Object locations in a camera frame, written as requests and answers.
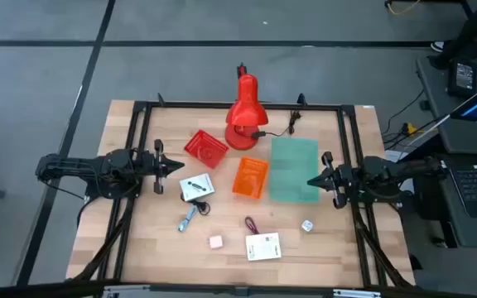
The black aluminium table frame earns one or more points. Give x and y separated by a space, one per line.
205 105

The orange plastic basket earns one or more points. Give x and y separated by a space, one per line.
250 178

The silver metal bar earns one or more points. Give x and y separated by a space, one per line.
238 291

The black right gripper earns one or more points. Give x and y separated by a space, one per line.
340 180

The black power adapter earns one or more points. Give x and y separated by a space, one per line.
464 78

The pink wall charger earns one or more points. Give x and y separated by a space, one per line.
215 242

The red plastic basket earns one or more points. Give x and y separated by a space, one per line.
205 149

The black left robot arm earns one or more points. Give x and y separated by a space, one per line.
77 165

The black frame clamp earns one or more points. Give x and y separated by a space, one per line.
161 100
302 99

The grey side desk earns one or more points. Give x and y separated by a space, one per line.
462 136

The small white cube charger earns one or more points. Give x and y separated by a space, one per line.
307 225

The white card reader box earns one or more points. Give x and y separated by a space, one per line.
197 187

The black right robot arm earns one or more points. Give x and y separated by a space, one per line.
387 167

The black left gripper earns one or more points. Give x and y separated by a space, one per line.
158 165

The green translucent mat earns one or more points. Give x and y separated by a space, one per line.
294 169

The white printed box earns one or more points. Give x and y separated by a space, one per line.
263 246

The red desk lamp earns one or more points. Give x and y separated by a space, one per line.
247 107

